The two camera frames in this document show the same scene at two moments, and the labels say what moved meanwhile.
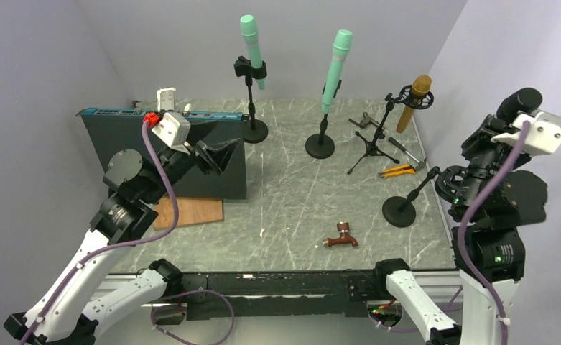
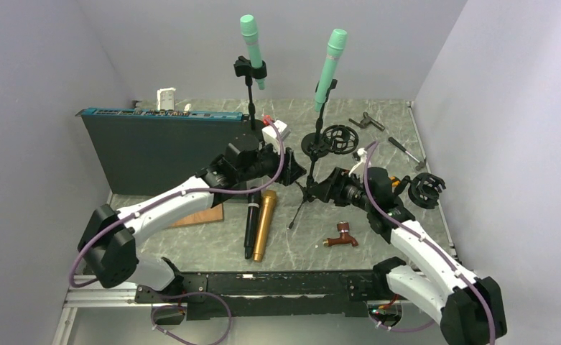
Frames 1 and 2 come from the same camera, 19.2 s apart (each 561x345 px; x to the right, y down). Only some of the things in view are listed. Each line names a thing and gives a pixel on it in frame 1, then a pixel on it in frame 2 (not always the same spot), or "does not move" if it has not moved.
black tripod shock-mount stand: [406, 96] -> [339, 139]
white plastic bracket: [166, 98] does not move
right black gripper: [490, 129] -> [334, 186]
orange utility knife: [402, 169] -> [394, 182]
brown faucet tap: [343, 228] does not move
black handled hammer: [421, 163] does not move
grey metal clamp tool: [366, 121] does not move
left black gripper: [218, 154] -> [290, 171]
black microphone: [526, 99] -> [253, 212]
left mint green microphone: [249, 27] does not move
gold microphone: [420, 88] -> [264, 223]
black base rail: [277, 295] does not move
